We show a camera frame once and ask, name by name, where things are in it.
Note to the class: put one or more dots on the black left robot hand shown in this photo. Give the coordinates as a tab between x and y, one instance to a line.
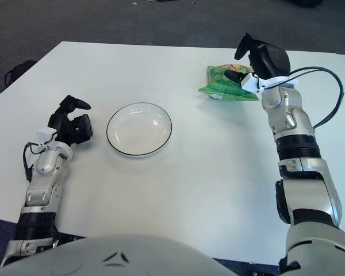
63	123

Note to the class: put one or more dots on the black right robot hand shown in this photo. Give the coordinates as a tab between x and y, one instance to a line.
270	60

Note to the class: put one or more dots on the green potato chips bag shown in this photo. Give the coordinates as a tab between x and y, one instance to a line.
218	86

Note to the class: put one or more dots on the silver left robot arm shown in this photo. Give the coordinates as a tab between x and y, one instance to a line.
44	165

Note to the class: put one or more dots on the white plate with black rim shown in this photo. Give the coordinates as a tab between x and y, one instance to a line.
139	129

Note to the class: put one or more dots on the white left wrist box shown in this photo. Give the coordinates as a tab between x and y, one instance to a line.
46	135

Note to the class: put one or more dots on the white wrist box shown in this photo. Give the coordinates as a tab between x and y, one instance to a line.
46	135
250	82

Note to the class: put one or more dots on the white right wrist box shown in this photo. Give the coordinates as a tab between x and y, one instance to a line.
250	82

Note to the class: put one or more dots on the black bulky object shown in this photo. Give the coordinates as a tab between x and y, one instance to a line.
304	2

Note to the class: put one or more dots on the black backpack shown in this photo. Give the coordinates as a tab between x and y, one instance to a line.
20	70

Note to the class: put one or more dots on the grey robot torso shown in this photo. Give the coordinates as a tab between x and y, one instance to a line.
118	258

